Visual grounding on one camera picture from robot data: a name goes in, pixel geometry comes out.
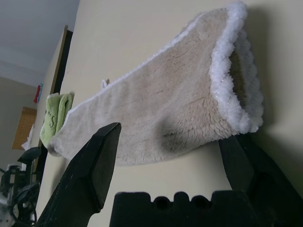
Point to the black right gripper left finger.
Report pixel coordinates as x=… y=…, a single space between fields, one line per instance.
x=78 y=184

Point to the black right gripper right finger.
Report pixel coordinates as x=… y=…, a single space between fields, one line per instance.
x=265 y=184

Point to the beige towel with white trim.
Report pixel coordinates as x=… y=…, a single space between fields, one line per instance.
x=165 y=99

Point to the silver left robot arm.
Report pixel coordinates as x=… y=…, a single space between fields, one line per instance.
x=23 y=184

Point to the folded green towel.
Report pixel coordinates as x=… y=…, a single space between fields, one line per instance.
x=50 y=118

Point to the brown wooden board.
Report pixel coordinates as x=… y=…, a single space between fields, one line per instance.
x=22 y=123

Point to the red and blue wall item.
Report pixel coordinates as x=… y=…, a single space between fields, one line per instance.
x=38 y=93

